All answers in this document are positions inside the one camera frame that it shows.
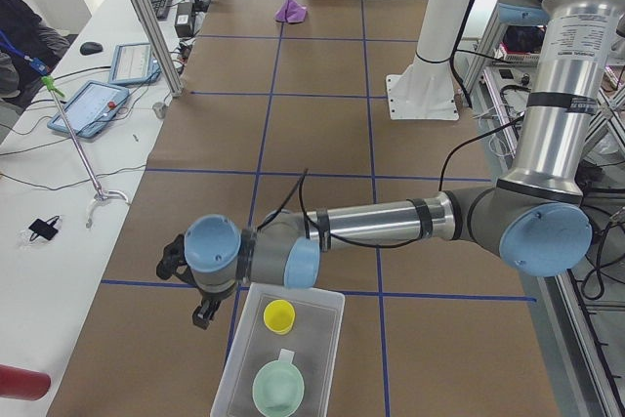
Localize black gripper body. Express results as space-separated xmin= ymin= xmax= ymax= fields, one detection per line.
xmin=196 ymin=284 xmax=234 ymax=305

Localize yellow plastic cup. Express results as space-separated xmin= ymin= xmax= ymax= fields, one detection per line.
xmin=263 ymin=299 xmax=296 ymax=335

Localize mint green bowl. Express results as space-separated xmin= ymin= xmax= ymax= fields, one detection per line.
xmin=252 ymin=360 xmax=305 ymax=417

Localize purple microfiber cloth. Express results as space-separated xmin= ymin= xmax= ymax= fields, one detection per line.
xmin=274 ymin=0 xmax=308 ymax=24

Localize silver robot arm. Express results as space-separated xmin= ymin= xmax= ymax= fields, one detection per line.
xmin=168 ymin=0 xmax=624 ymax=328

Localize clear white plastic bin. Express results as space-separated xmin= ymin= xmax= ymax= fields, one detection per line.
xmin=210 ymin=283 xmax=345 ymax=416

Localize small black pouch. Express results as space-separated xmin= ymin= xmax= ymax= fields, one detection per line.
xmin=28 ymin=215 xmax=62 ymax=242

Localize red cylinder bottle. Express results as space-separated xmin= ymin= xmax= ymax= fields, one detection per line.
xmin=0 ymin=365 xmax=51 ymax=400

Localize near blue teach pendant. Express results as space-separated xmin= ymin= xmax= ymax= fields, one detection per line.
xmin=61 ymin=80 xmax=130 ymax=139

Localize blue teach pendant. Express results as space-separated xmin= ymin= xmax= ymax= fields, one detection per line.
xmin=108 ymin=42 xmax=160 ymax=86
xmin=61 ymin=80 xmax=130 ymax=139

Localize far blue teach pendant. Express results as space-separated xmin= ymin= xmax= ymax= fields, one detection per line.
xmin=108 ymin=42 xmax=160 ymax=86

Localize green tipped reacher stick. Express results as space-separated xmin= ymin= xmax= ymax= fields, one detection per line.
xmin=41 ymin=75 xmax=131 ymax=229

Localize black power adapter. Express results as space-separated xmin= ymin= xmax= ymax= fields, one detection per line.
xmin=174 ymin=2 xmax=196 ymax=38

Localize black computer mouse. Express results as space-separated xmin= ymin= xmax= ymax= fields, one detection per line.
xmin=79 ymin=41 xmax=104 ymax=56

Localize seated person dark clothes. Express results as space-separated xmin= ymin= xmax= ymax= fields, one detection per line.
xmin=1 ymin=0 xmax=69 ymax=110

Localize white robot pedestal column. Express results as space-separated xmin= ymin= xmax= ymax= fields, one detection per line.
xmin=386 ymin=0 xmax=471 ymax=121

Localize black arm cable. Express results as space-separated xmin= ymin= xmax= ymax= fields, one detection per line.
xmin=255 ymin=45 xmax=528 ymax=248

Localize aluminium frame post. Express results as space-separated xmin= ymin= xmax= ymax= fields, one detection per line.
xmin=130 ymin=0 xmax=183 ymax=98

